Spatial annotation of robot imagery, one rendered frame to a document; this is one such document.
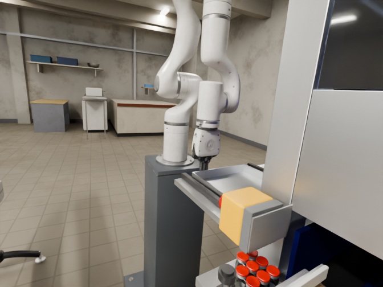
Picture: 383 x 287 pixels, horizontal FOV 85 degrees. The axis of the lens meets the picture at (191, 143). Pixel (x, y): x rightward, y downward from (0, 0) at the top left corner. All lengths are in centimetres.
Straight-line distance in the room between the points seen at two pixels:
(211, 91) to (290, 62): 37
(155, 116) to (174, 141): 473
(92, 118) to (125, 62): 271
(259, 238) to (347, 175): 15
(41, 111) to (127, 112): 210
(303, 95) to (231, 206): 21
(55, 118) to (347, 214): 630
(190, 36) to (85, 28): 724
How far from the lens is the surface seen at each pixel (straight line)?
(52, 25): 813
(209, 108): 72
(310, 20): 39
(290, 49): 40
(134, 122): 560
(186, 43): 92
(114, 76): 794
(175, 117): 96
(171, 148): 98
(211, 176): 82
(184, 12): 91
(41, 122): 646
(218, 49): 73
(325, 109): 35
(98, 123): 614
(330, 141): 35
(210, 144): 76
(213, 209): 62
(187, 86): 96
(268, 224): 37
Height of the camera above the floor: 119
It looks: 14 degrees down
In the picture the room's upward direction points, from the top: 4 degrees clockwise
